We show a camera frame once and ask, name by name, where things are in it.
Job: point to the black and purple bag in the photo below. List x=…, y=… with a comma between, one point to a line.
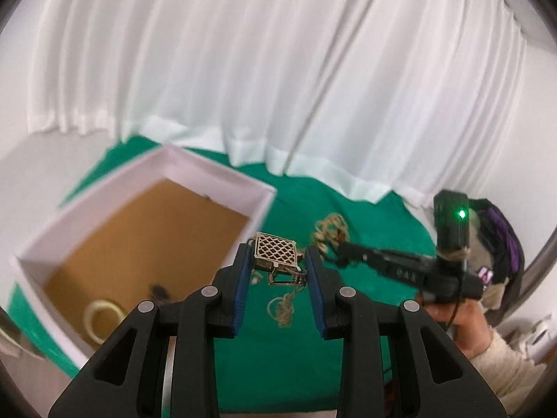
x=500, y=226

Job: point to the green cloth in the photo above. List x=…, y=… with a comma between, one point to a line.
x=370, y=226

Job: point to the white plastic object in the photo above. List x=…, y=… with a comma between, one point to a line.
x=539, y=335

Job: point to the person's right hand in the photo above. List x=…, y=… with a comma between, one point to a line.
x=465, y=322

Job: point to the white cardboard box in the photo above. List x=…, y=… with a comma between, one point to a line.
x=143, y=235

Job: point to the person's right forearm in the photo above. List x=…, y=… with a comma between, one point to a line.
x=509, y=379

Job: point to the white curtain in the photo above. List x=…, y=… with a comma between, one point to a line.
x=261, y=52

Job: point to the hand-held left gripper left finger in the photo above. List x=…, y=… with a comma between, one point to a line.
x=241, y=289

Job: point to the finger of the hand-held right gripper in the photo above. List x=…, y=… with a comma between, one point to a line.
x=359, y=252

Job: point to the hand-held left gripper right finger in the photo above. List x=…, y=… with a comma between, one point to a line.
x=314, y=289

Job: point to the small dark jewelry piece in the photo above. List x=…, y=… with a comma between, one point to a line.
x=159, y=291

